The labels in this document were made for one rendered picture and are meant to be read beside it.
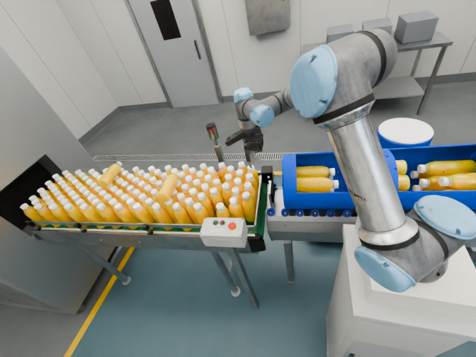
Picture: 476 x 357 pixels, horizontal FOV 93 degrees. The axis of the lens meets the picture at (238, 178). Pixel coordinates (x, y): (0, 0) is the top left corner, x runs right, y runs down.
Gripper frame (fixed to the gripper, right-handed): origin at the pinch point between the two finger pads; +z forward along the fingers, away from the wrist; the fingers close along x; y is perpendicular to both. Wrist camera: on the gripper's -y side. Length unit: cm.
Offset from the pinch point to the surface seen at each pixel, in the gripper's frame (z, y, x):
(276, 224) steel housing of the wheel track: 36.4, 10.5, -11.0
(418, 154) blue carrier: 12, 79, 15
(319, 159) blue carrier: 13.0, 33.8, 14.7
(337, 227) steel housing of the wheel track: 37, 42, -12
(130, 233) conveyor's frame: 36, -78, -20
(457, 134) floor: 124, 212, 180
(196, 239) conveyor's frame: 39, -35, -21
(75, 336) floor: 127, -160, -66
